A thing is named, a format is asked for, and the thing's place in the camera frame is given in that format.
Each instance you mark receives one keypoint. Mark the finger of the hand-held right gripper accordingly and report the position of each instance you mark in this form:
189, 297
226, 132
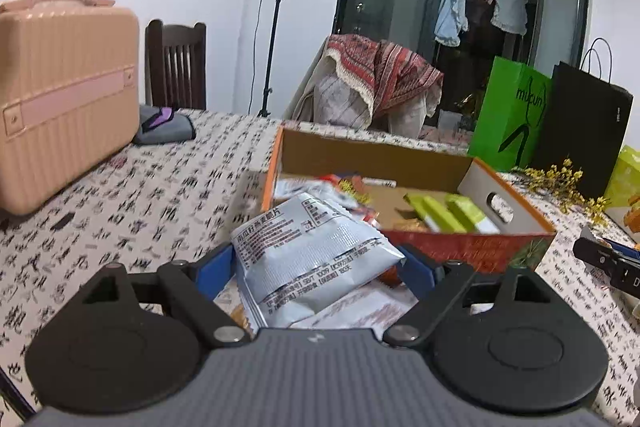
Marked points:
597, 254

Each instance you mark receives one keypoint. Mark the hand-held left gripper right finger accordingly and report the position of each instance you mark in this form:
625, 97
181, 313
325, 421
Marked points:
420, 274

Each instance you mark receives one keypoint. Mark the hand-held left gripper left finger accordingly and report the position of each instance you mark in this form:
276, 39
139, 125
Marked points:
215, 272

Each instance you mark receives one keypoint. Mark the orange cardboard box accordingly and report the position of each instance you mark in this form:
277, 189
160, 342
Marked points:
450, 252

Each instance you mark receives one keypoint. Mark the long green snack packet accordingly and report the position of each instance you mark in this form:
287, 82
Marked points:
432, 212

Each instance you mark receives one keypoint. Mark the pile of white orange packets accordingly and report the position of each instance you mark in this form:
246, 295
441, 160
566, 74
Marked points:
360, 309

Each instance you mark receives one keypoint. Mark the silver snack pouch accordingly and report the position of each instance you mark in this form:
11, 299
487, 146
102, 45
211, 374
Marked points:
310, 257

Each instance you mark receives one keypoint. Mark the yellow flower sprig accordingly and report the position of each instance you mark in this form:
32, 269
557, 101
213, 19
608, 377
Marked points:
565, 182

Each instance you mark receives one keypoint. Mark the yellow green bag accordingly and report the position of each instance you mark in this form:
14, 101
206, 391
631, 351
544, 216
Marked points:
625, 177

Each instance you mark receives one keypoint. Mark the black paper bag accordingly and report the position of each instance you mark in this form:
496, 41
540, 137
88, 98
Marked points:
580, 132

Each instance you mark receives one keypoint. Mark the grey purple pouch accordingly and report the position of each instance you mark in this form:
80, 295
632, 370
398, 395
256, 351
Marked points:
165, 127

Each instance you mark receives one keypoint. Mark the green paper bag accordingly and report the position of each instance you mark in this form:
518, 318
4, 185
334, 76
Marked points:
505, 117

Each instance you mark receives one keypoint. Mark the chair draped with red cloth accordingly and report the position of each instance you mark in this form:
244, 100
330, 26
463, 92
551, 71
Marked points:
335, 97

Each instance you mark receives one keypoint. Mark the dark wooden chair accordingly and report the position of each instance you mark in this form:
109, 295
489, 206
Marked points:
175, 67

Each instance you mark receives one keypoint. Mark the red patterned fringed cloth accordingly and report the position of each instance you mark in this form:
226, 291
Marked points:
390, 67

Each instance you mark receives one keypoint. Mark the pink ribbed hard case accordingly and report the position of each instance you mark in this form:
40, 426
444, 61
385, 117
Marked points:
65, 107

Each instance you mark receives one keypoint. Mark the hanging white garment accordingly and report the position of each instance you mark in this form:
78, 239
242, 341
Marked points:
512, 7

